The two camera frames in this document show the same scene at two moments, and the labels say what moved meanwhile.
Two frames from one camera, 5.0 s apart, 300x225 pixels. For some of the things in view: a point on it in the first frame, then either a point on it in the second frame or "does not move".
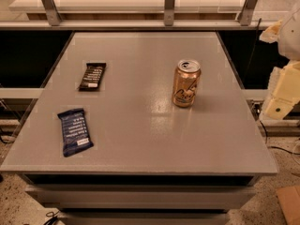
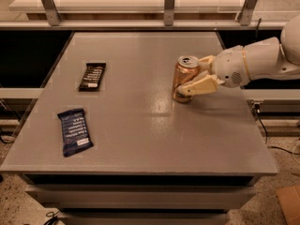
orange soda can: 186,81 does not move
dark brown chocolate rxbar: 92,77 does not move
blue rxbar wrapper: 76,137 does not move
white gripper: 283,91 to 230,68
